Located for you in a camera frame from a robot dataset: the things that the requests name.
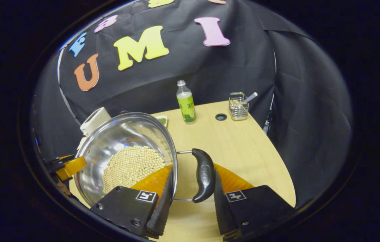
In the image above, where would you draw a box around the wire mesh holder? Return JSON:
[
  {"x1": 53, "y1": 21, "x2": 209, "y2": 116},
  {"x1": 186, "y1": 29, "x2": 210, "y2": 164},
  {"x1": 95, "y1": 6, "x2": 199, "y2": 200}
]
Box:
[{"x1": 229, "y1": 92, "x2": 249, "y2": 121}]

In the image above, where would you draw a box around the green drink bottle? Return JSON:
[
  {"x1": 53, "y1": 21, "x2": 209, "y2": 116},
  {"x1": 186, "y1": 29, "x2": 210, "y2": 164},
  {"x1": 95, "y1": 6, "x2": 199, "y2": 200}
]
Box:
[{"x1": 176, "y1": 80, "x2": 197, "y2": 124}]

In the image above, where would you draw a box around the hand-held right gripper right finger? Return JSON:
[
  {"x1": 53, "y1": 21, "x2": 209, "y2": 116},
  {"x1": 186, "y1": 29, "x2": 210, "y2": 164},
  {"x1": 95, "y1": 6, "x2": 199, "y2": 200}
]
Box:
[{"x1": 213, "y1": 164, "x2": 296, "y2": 241}]

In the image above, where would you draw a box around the steel pot with black handle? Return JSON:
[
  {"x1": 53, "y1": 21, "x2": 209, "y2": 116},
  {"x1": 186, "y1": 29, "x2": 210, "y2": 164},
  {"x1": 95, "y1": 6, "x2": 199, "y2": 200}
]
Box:
[{"x1": 74, "y1": 112, "x2": 217, "y2": 207}]

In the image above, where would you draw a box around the white spoon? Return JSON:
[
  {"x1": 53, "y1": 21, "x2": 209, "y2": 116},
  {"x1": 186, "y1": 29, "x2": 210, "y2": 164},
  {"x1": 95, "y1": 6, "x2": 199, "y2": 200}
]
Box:
[{"x1": 243, "y1": 92, "x2": 258, "y2": 105}]

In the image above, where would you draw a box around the white toaster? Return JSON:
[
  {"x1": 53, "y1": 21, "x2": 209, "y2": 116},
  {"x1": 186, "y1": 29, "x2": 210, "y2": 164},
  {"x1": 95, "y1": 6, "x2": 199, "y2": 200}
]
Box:
[{"x1": 80, "y1": 107, "x2": 111, "y2": 136}]

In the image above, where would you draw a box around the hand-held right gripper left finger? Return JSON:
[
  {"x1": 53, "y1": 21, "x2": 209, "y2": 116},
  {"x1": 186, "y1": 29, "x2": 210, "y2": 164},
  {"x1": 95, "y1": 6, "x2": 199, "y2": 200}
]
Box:
[{"x1": 90, "y1": 164, "x2": 175, "y2": 240}]

